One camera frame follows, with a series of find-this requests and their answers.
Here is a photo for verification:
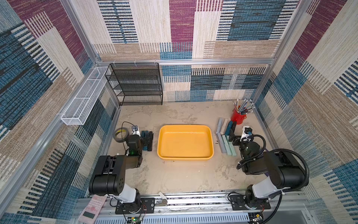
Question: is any red pen holder cup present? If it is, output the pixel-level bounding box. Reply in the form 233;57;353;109
230;109;247;125

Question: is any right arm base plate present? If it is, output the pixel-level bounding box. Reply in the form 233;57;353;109
228;194;271;211

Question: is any yellow plastic storage tray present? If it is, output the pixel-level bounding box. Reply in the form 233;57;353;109
157;125;214;161

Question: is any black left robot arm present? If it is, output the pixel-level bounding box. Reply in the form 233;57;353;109
89;133;144;213

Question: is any white wire mesh basket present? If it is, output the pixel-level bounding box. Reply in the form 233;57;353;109
61;67;107;126

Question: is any black wire mesh shelf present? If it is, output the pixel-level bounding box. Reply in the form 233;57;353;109
105;63;163;106

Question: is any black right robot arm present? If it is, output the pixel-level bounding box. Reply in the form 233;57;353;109
226;126;310;211

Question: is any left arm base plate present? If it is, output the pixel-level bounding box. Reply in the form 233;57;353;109
115;197;155;216

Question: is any pink calculator device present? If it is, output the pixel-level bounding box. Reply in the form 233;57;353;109
78;195;107;224

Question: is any black yellow tape roll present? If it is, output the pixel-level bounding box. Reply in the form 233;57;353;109
113;127;130;143

